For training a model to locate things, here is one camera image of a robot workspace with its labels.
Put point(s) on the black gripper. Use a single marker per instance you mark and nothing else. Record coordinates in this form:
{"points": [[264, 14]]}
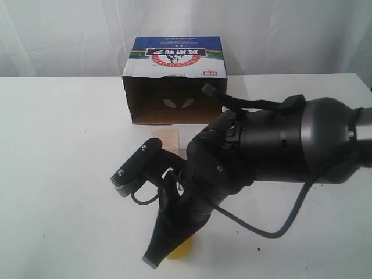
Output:
{"points": [[214, 169]]}

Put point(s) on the yellow tennis ball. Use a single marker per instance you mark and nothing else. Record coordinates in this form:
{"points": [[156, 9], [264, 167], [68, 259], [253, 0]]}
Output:
{"points": [[182, 250]]}

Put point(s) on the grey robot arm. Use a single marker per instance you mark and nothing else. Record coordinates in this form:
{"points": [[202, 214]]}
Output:
{"points": [[308, 142]]}

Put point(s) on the light wooden cube block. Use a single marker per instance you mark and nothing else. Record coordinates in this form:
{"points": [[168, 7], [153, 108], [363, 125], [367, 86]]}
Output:
{"points": [[170, 138]]}

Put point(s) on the blue white cardboard box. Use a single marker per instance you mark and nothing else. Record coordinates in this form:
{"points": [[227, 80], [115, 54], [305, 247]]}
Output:
{"points": [[164, 76]]}

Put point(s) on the white backdrop curtain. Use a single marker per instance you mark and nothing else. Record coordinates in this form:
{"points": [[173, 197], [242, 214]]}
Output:
{"points": [[94, 38]]}

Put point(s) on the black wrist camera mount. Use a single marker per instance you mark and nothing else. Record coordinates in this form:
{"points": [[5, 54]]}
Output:
{"points": [[139, 165]]}

